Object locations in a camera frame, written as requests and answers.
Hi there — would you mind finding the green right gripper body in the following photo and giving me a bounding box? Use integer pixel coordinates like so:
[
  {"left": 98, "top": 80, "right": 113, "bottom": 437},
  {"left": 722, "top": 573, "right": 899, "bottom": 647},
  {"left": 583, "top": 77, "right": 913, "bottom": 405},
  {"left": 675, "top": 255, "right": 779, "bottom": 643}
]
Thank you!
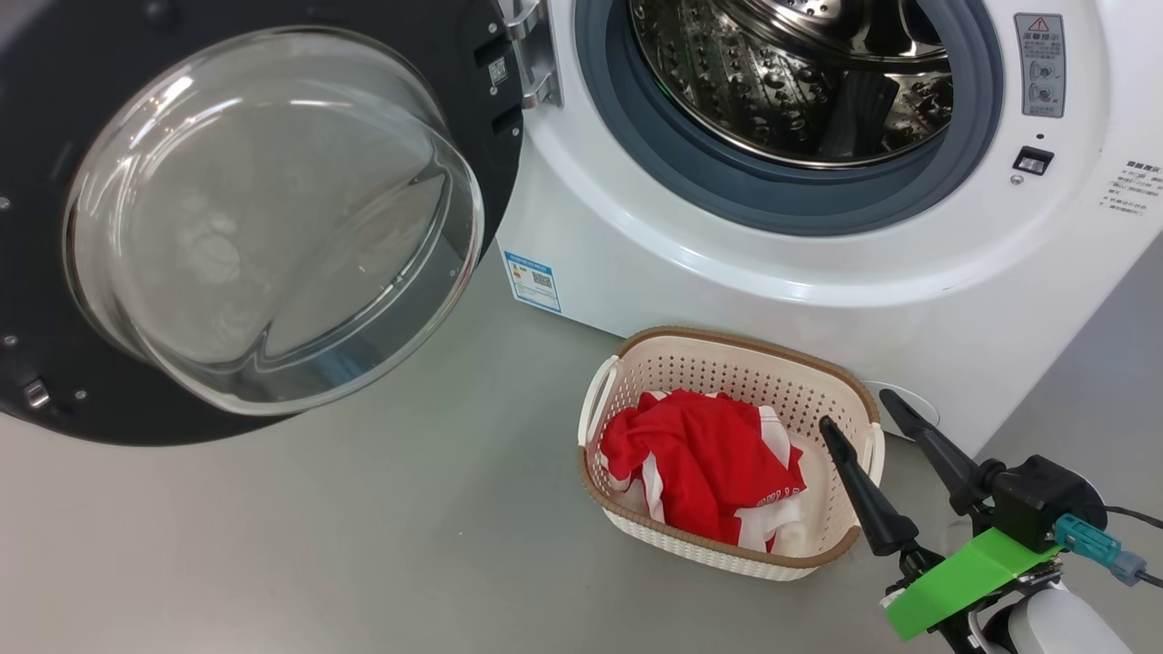
[{"left": 880, "top": 529, "right": 1064, "bottom": 642}]

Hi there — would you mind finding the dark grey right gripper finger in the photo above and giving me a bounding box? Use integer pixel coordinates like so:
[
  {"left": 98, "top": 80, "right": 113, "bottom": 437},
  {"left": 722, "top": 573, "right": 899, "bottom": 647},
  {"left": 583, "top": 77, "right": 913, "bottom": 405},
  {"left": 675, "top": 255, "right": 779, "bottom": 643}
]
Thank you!
[
  {"left": 820, "top": 416, "right": 919, "bottom": 558},
  {"left": 879, "top": 389, "right": 1001, "bottom": 515}
]

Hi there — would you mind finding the red and white garment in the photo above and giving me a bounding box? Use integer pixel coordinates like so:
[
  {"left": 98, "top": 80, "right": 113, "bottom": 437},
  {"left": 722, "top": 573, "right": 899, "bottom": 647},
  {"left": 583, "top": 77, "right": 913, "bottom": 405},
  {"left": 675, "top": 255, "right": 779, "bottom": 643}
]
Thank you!
[{"left": 598, "top": 389, "right": 810, "bottom": 553}]

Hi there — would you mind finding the black round washer door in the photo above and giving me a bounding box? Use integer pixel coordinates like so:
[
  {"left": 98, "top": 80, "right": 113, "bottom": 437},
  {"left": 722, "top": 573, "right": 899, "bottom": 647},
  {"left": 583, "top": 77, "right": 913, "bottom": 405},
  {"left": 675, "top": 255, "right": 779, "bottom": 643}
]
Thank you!
[{"left": 0, "top": 0, "right": 525, "bottom": 447}]

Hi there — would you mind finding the cream laundry basket brown rim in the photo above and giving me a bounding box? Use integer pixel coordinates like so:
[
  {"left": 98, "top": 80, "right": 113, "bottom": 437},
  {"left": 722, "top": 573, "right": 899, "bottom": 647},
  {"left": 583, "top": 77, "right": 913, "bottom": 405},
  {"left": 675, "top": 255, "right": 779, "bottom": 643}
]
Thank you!
[{"left": 578, "top": 325, "right": 886, "bottom": 582}]

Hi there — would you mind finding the white front-load washing machine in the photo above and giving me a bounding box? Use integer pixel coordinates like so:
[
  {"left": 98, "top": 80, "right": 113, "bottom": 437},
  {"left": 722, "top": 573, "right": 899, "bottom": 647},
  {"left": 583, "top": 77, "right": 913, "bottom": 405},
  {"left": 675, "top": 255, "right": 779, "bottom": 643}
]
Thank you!
[{"left": 495, "top": 0, "right": 1163, "bottom": 457}]

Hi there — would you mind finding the blue energy label sticker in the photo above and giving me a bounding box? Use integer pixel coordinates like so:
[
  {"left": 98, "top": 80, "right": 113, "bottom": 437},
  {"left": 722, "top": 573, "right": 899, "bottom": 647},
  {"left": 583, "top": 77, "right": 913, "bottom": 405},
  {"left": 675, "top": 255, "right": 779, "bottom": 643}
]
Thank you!
[{"left": 502, "top": 250, "right": 563, "bottom": 315}]

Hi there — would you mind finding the grey warning sticker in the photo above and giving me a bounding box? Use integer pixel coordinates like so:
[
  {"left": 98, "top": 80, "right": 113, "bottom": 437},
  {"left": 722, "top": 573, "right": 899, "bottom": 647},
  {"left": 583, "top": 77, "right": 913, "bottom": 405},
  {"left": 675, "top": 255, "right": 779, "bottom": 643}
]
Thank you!
[{"left": 1013, "top": 12, "right": 1067, "bottom": 120}]

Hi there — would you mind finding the teal cable connector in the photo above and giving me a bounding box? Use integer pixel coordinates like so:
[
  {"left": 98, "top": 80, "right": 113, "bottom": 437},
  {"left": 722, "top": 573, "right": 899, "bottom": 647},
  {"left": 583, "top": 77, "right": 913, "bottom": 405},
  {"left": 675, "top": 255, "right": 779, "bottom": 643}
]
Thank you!
[{"left": 1054, "top": 513, "right": 1148, "bottom": 588}]

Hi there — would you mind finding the thin black cable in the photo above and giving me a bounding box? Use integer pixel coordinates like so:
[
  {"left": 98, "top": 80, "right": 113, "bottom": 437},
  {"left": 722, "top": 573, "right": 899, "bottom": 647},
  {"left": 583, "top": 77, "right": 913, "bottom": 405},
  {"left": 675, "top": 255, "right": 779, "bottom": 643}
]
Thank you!
[{"left": 1103, "top": 504, "right": 1163, "bottom": 588}]

